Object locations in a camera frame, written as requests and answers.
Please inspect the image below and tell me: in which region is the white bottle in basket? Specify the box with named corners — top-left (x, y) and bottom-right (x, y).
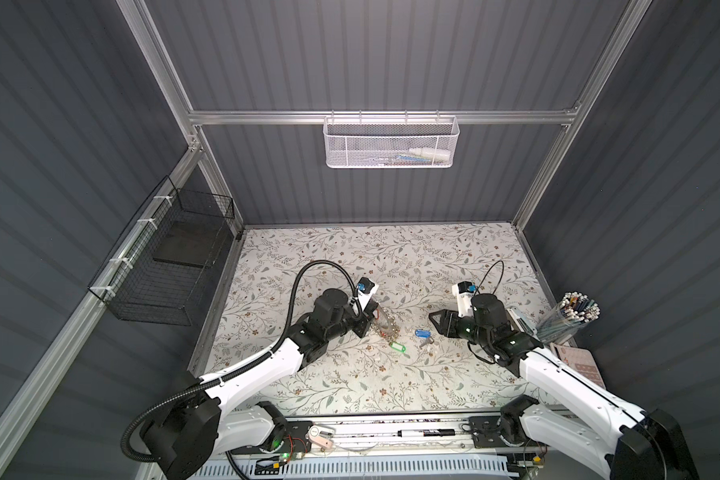
top-left (408, 147), bottom-right (452, 163)

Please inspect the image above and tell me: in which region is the black corrugated cable hose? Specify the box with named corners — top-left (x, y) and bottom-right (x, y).
top-left (119, 259), bottom-right (361, 464)

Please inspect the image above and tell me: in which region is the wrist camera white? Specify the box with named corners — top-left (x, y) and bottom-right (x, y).
top-left (354, 277), bottom-right (378, 314)
top-left (451, 281), bottom-right (477, 317)

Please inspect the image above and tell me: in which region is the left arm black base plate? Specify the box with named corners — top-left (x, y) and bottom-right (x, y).
top-left (232, 421), bottom-right (314, 455)

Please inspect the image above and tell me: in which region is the black marker pen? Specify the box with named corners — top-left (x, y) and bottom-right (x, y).
top-left (397, 429), bottom-right (456, 438)

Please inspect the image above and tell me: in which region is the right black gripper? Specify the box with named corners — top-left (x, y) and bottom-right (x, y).
top-left (428, 308), bottom-right (490, 348)

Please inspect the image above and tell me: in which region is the black wire mesh basket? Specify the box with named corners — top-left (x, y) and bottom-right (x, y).
top-left (89, 179), bottom-right (236, 327)

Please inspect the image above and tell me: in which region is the white wire mesh basket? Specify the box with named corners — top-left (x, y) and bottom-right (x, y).
top-left (322, 115), bottom-right (460, 169)

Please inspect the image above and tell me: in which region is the pink calculator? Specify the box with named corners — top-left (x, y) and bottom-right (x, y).
top-left (550, 344), bottom-right (606, 388)

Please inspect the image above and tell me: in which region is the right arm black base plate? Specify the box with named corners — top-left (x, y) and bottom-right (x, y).
top-left (462, 413), bottom-right (548, 453)

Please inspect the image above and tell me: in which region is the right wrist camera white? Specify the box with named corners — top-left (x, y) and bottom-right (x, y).
top-left (451, 281), bottom-right (477, 317)

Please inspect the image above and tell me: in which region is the clear cup of pens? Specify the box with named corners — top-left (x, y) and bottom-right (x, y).
top-left (536, 292), bottom-right (600, 344)

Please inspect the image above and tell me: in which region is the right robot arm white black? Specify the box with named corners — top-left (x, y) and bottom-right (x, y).
top-left (429, 292), bottom-right (700, 479)

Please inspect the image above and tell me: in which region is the large keyring with coloured keys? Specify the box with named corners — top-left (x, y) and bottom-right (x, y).
top-left (372, 306), bottom-right (407, 353)

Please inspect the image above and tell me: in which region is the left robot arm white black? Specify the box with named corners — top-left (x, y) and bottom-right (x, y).
top-left (139, 277), bottom-right (378, 479)

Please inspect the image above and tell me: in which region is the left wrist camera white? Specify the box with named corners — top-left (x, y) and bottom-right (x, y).
top-left (354, 277), bottom-right (378, 314)

